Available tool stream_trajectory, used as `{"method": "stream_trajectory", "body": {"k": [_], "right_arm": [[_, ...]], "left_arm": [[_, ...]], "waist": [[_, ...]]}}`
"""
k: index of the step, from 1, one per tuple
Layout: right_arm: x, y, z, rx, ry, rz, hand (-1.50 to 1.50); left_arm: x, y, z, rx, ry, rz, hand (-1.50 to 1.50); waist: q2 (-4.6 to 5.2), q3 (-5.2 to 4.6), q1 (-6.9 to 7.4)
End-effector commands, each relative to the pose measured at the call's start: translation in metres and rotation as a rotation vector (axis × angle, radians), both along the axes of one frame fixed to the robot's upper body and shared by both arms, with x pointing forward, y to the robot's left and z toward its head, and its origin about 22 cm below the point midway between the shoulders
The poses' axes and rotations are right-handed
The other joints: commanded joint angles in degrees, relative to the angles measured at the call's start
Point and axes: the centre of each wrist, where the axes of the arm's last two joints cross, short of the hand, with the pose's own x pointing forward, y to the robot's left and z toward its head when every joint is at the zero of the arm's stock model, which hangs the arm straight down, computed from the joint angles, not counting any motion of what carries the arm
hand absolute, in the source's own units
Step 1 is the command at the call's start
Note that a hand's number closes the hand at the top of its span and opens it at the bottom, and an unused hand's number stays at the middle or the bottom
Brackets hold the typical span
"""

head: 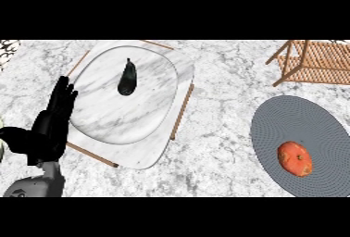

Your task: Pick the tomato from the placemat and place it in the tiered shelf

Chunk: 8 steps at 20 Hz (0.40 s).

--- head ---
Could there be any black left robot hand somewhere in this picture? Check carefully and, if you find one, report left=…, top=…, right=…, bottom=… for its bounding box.
left=0, top=75, right=80, bottom=167

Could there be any red tomato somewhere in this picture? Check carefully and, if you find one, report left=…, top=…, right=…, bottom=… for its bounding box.
left=276, top=141, right=315, bottom=178

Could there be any grey round placemat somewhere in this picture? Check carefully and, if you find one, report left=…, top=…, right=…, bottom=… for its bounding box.
left=248, top=94, right=350, bottom=198

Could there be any wooden tiered shelf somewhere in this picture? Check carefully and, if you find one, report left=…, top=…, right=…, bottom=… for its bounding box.
left=266, top=40, right=350, bottom=88

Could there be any white marble cutting board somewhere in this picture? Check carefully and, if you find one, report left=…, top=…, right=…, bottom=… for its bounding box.
left=65, top=40, right=197, bottom=170

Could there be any dark eggplant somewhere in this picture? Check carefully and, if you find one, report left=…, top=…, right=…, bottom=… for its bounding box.
left=117, top=57, right=139, bottom=96

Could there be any white patterned object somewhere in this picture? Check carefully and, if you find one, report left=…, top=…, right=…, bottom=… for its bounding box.
left=0, top=40, right=22, bottom=72

